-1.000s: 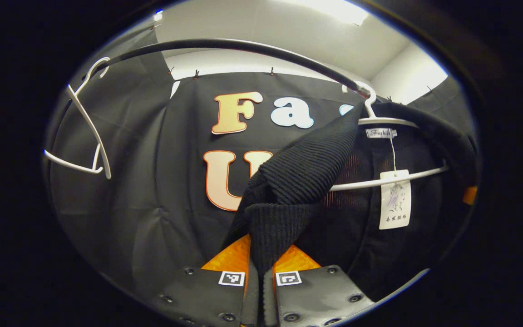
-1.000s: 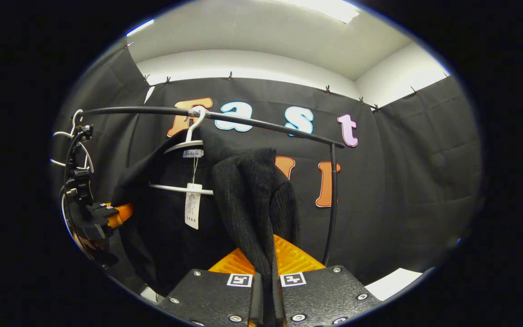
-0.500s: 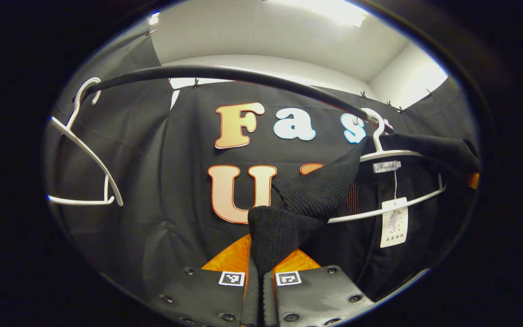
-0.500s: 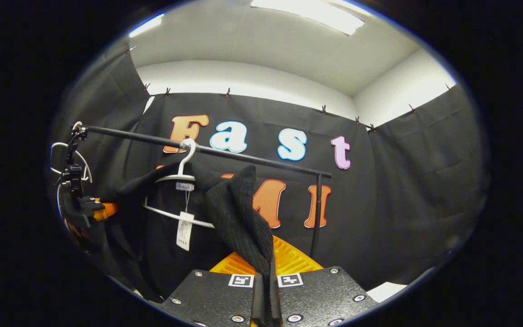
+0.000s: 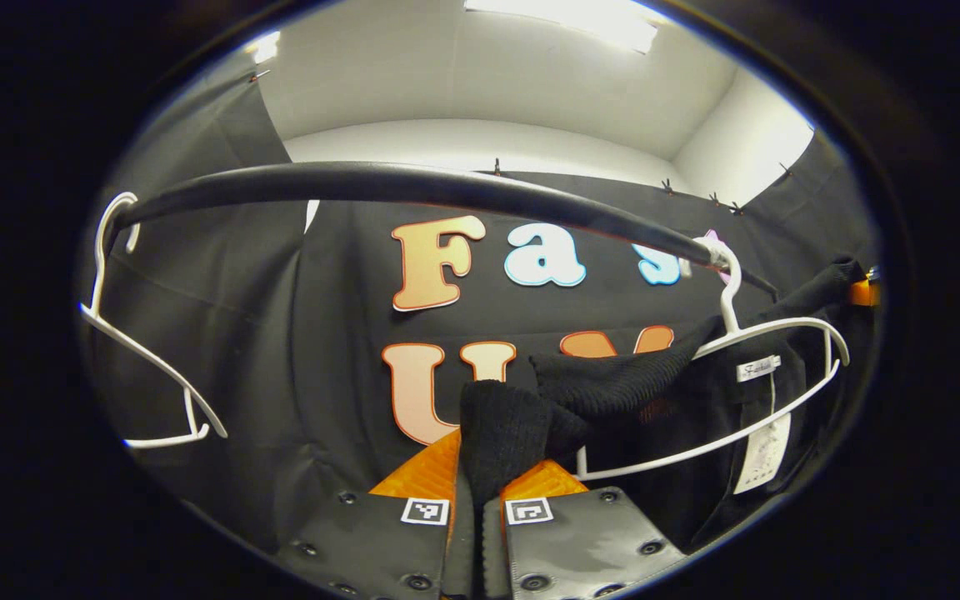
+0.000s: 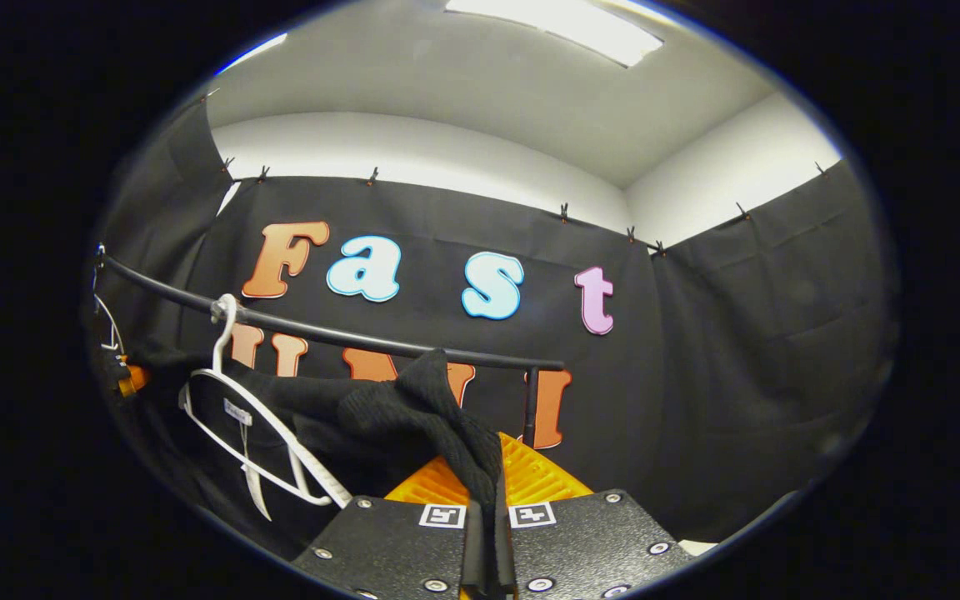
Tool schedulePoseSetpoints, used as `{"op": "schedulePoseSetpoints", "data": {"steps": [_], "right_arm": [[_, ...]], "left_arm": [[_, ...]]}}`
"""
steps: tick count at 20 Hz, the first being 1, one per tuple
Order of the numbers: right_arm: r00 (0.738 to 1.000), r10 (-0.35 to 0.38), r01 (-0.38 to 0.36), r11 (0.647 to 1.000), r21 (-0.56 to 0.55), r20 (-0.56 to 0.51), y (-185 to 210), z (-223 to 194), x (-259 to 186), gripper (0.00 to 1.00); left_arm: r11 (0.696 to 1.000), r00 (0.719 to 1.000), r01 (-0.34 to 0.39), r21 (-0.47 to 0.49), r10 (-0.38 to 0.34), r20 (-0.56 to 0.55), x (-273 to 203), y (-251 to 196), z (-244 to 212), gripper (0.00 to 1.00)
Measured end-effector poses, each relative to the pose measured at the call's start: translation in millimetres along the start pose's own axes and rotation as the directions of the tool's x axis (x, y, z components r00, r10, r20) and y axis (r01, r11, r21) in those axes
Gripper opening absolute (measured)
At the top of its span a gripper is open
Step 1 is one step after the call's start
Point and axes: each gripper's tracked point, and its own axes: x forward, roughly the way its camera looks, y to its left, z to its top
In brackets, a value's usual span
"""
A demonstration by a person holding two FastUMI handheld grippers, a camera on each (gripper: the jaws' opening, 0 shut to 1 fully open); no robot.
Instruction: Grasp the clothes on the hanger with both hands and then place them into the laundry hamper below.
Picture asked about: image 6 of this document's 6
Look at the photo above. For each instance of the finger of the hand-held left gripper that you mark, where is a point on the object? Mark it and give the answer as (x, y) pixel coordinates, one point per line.
(134, 379)

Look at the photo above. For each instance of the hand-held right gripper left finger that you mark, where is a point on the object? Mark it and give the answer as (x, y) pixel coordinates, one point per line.
(397, 542)

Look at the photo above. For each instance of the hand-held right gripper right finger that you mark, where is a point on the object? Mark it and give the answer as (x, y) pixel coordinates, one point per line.
(588, 542)

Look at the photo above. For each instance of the black knit jacket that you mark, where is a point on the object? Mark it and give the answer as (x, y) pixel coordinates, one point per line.
(413, 408)

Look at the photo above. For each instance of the white clothes hanger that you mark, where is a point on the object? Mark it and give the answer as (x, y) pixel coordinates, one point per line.
(117, 337)
(326, 479)

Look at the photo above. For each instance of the black clothes rack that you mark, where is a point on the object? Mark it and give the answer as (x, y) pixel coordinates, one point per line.
(347, 337)

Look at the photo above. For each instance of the white flat board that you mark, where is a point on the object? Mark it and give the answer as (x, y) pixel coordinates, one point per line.
(697, 547)

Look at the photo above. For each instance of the black backdrop cloth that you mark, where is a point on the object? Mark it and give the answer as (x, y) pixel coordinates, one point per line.
(738, 375)

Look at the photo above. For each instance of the row of backdrop clips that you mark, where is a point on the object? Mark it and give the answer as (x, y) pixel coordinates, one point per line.
(564, 212)

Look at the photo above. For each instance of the narrow ceiling light strip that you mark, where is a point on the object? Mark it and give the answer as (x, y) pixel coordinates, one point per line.
(255, 52)

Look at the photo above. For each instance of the ceiling light panel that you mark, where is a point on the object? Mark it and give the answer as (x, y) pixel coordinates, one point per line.
(563, 25)

